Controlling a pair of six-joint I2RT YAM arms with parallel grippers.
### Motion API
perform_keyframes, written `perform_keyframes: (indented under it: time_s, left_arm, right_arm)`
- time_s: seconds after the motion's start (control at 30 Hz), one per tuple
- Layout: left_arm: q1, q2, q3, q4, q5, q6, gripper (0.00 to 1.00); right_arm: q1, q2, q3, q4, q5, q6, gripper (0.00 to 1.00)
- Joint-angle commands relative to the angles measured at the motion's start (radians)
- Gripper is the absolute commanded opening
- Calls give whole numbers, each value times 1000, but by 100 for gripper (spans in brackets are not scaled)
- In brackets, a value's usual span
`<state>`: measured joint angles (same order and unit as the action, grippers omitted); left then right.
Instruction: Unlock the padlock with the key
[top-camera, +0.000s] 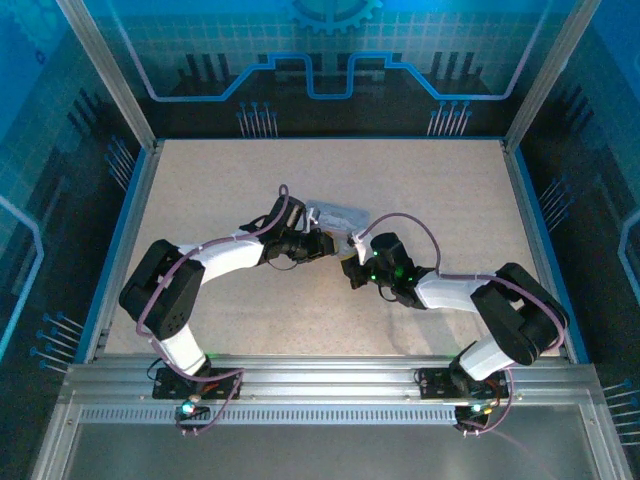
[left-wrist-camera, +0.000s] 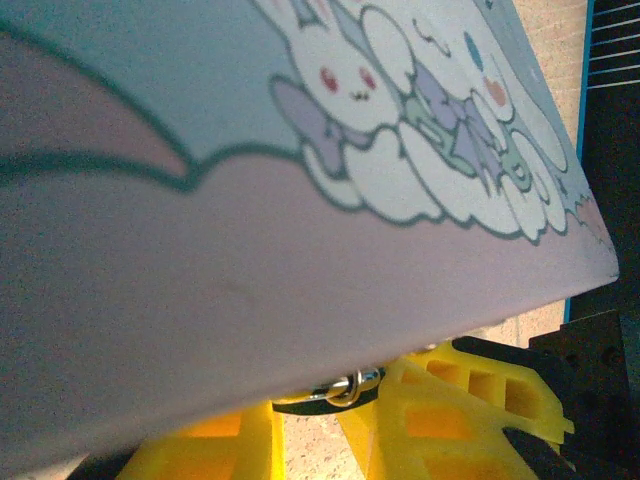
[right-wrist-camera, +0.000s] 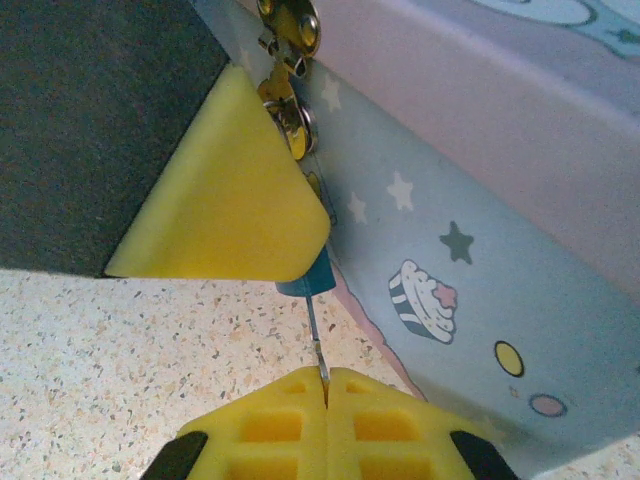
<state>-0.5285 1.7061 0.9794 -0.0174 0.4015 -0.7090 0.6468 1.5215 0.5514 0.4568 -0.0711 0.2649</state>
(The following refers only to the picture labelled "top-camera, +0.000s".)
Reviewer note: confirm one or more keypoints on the aluminium frame post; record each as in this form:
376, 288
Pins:
545, 75
110, 75

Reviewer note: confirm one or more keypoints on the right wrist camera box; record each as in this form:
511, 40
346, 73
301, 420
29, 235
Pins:
361, 242

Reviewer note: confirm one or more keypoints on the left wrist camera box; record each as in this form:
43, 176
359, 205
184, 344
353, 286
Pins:
290, 212

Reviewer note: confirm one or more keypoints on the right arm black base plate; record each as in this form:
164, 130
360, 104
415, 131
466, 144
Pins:
435, 385

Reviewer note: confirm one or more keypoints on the circuit print back panel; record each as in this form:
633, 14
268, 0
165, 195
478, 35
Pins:
325, 40

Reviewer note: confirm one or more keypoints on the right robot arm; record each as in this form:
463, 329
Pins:
450, 292

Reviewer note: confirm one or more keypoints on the aluminium extrusion beam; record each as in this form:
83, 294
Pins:
325, 375

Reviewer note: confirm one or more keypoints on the grey metal front plate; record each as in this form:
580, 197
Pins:
325, 455

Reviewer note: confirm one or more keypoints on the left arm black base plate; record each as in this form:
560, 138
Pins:
225, 387

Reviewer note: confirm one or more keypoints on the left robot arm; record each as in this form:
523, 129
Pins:
225, 255

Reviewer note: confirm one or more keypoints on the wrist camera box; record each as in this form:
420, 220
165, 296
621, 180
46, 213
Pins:
290, 212
361, 242

